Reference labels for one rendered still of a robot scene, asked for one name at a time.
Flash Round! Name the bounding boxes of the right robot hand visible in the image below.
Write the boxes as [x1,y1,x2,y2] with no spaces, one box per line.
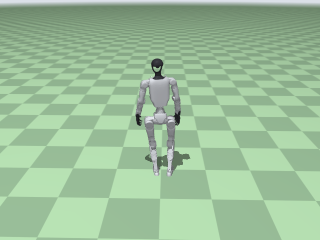
[173,111,181,126]

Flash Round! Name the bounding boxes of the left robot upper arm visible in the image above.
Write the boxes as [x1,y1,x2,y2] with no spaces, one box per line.
[138,79,149,105]

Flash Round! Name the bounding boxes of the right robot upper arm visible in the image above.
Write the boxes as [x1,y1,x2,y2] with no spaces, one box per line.
[168,77,180,102]

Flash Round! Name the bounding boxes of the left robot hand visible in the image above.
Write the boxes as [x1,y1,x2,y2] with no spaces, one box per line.
[136,114,142,126]

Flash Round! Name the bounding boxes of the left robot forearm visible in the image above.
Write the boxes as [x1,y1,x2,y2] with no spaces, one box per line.
[135,98,143,116]

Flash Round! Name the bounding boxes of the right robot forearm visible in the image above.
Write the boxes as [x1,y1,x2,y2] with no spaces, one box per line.
[174,98,181,114]

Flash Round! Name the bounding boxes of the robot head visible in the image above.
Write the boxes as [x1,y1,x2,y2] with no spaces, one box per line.
[151,58,165,80]

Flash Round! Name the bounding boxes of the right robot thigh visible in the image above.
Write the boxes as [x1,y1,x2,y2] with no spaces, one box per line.
[166,115,176,149]

